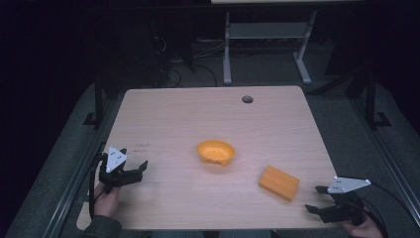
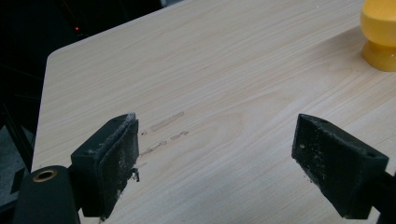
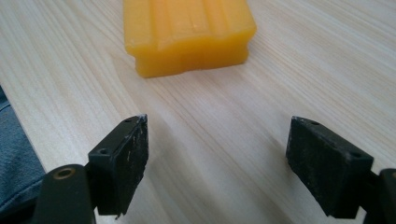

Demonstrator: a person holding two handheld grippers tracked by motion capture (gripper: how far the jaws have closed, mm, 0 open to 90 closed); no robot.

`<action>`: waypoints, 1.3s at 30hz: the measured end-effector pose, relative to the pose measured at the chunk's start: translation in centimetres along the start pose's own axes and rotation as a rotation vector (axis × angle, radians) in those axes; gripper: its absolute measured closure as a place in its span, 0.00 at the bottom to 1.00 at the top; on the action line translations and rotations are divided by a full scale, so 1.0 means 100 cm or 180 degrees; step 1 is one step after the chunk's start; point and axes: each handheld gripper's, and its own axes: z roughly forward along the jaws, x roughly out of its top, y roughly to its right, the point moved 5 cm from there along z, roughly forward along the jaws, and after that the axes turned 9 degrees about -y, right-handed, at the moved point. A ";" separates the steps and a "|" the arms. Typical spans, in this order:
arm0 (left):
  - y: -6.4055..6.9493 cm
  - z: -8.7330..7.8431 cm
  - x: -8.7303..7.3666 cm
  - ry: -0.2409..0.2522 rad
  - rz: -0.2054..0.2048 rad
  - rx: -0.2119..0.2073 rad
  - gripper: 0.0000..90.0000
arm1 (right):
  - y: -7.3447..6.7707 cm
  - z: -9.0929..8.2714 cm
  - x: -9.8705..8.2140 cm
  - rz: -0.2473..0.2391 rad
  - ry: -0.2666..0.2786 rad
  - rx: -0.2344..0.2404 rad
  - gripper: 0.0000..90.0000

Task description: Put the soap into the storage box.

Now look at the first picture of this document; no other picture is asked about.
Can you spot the orange plastic bowl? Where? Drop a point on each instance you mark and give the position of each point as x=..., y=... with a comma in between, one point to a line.
x=216, y=152

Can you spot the orange rectangular block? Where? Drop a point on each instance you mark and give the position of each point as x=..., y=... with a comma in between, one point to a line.
x=279, y=183

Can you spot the person's left hand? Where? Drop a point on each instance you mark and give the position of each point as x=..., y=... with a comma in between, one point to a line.
x=107, y=201

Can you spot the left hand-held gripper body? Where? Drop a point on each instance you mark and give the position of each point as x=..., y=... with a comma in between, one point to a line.
x=116, y=177

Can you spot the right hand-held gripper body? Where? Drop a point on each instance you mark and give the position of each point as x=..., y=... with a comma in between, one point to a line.
x=345, y=206

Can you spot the black metal stand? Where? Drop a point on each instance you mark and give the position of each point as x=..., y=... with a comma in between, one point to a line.
x=98, y=105
x=372, y=102

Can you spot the person's right hand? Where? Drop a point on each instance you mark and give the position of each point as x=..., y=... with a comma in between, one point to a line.
x=363, y=229

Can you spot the white metal stand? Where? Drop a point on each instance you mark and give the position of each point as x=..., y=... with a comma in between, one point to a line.
x=268, y=39

